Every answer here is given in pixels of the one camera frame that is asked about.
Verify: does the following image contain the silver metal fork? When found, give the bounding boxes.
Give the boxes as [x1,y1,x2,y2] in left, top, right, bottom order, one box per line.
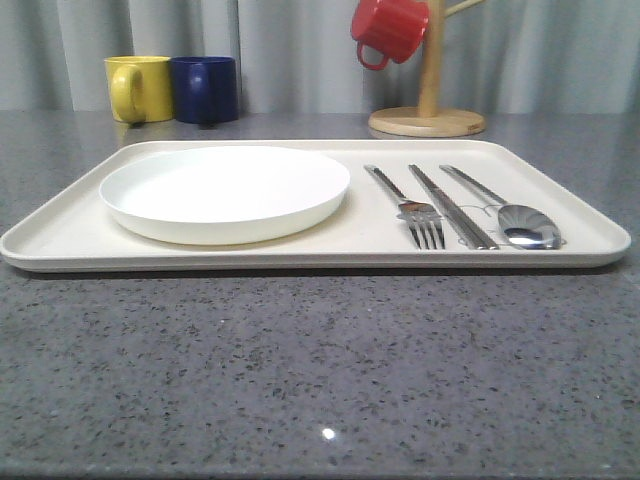
[364,165,445,250]

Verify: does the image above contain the white round plate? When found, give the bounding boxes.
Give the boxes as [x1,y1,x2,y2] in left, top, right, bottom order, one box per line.
[99,146,351,245]

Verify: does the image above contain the silver metal spoon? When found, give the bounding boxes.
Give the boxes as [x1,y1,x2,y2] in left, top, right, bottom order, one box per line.
[439,165,563,250]

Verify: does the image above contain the wooden mug tree stand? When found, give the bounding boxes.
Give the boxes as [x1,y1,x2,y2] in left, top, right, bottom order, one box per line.
[368,1,486,138]

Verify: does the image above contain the grey curtain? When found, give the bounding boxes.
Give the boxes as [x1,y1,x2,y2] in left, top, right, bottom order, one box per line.
[1,1,639,114]

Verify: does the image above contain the dark blue mug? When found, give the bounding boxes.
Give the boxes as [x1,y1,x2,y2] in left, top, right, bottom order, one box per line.
[169,56,240,124]

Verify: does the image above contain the red mug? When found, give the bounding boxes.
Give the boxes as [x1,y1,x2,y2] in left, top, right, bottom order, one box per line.
[351,0,430,71]

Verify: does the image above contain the yellow mug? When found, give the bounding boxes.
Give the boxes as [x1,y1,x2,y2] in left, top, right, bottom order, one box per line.
[104,56,174,124]

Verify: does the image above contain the beige rabbit serving tray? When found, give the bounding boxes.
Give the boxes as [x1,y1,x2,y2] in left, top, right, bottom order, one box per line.
[1,140,631,272]

